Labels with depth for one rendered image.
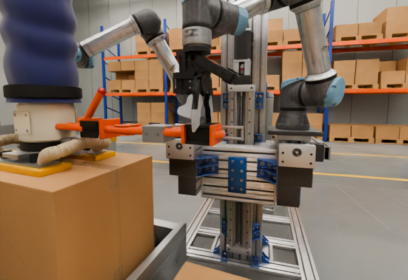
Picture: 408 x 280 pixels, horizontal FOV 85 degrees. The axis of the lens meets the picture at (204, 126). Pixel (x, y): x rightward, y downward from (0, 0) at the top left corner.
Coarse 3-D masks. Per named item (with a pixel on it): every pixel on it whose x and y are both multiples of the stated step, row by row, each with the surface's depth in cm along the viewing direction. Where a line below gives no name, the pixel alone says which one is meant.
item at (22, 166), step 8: (0, 160) 71; (8, 160) 71; (16, 160) 71; (24, 160) 71; (32, 160) 68; (0, 168) 68; (8, 168) 67; (16, 168) 65; (24, 168) 64; (32, 168) 64; (40, 168) 64; (48, 168) 64; (56, 168) 66; (64, 168) 68; (40, 176) 62
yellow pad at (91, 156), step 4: (88, 152) 83; (92, 152) 83; (96, 152) 83; (100, 152) 84; (104, 152) 85; (108, 152) 85; (112, 152) 87; (64, 156) 85; (68, 156) 84; (72, 156) 83; (76, 156) 83; (80, 156) 82; (84, 156) 81; (88, 156) 80; (92, 156) 80; (96, 156) 80; (100, 156) 81; (104, 156) 83; (108, 156) 85; (112, 156) 87; (92, 160) 80; (96, 160) 80
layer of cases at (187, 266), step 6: (186, 264) 85; (192, 264) 85; (180, 270) 82; (186, 270) 82; (192, 270) 82; (198, 270) 82; (204, 270) 82; (210, 270) 82; (216, 270) 82; (180, 276) 79; (186, 276) 79; (192, 276) 79; (198, 276) 79; (204, 276) 79; (210, 276) 79; (216, 276) 79; (222, 276) 79; (228, 276) 79; (234, 276) 79; (240, 276) 79
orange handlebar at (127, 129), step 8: (56, 128) 74; (64, 128) 73; (72, 128) 71; (104, 128) 66; (112, 128) 65; (120, 128) 64; (128, 128) 63; (136, 128) 62; (168, 128) 59; (176, 128) 62; (168, 136) 59; (176, 136) 58; (216, 136) 54; (224, 136) 56
